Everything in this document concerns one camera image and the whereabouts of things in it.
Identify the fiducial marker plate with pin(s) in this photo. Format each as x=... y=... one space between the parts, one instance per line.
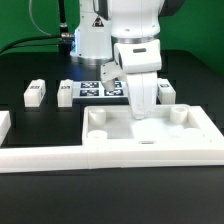
x=94 y=89

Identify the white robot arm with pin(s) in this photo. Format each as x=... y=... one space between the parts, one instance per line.
x=121 y=37

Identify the white desk top tray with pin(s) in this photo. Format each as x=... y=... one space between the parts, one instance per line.
x=114 y=125

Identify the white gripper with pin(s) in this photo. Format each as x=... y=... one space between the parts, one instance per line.
x=142 y=88

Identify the white U-shaped fence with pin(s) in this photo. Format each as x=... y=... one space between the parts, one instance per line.
x=96 y=156

